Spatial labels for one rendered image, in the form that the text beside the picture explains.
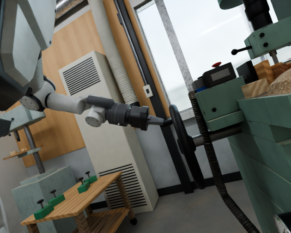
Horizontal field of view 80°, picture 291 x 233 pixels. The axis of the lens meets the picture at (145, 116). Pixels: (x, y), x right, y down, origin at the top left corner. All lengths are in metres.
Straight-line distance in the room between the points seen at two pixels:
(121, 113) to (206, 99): 0.30
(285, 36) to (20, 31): 0.64
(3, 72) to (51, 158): 2.66
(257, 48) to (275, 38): 0.05
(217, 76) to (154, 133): 1.57
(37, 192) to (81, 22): 2.01
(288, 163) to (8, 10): 0.53
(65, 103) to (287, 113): 0.68
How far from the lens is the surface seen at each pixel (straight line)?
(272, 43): 0.65
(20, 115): 2.48
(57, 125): 2.73
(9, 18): 0.33
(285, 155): 0.45
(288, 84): 0.38
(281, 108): 0.38
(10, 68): 0.33
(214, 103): 0.55
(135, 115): 0.63
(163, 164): 2.13
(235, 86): 0.57
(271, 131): 0.45
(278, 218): 0.44
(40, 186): 2.27
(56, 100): 0.77
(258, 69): 0.60
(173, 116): 0.51
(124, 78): 1.95
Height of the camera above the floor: 0.94
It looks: level
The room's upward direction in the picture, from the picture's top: 20 degrees counter-clockwise
